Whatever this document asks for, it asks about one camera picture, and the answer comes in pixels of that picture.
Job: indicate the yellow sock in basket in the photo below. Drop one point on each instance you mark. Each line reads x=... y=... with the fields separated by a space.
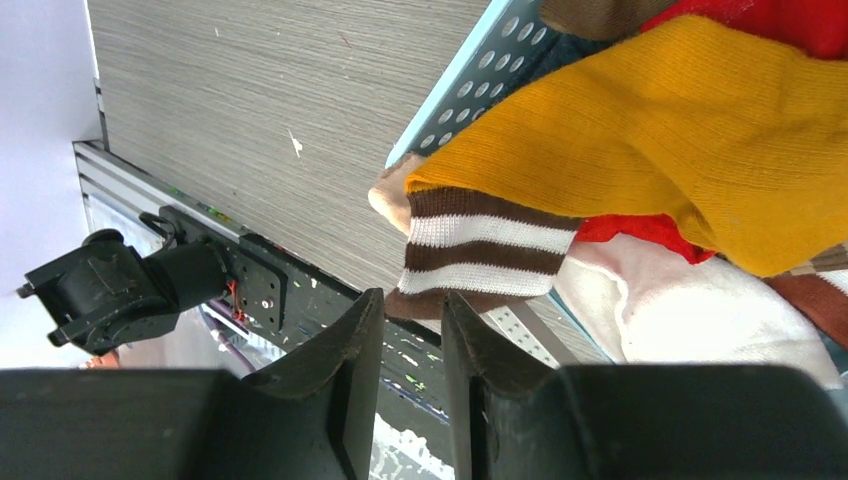
x=742 y=141

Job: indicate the light blue sock basket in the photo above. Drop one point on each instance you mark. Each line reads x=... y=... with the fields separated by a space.
x=507 y=48

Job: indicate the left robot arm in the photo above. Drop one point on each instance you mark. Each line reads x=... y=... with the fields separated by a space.
x=104 y=294

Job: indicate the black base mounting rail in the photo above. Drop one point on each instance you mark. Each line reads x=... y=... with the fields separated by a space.
x=273 y=296

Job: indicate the white sock in basket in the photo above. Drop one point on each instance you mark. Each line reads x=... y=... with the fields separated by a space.
x=641 y=303

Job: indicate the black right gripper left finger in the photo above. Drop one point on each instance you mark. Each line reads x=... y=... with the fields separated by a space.
x=308 y=415

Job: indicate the brown white striped sock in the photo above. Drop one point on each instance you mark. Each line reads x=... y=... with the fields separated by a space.
x=491 y=251

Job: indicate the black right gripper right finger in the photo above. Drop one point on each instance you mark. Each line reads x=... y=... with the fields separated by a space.
x=514 y=417

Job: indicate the red sock in basket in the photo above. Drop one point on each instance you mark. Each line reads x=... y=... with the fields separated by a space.
x=657 y=229

